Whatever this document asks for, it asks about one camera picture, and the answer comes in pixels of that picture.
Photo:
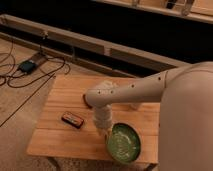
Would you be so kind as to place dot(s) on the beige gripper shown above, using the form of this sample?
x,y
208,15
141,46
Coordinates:
x,y
102,119

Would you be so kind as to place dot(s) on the green ceramic bowl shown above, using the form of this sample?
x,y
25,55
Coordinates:
x,y
123,144

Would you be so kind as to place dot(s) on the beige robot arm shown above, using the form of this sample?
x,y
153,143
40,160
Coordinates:
x,y
185,95

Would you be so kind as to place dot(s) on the dark rectangular snack box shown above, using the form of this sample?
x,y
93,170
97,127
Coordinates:
x,y
72,119

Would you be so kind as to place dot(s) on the translucent plastic cup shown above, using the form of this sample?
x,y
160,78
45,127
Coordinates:
x,y
135,106

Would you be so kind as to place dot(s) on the small wooden table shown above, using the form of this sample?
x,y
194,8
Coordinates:
x,y
53,137

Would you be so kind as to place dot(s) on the black power adapter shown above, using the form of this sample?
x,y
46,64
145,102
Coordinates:
x,y
27,66

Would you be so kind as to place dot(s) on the long wooden beam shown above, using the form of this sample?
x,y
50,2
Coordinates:
x,y
102,47

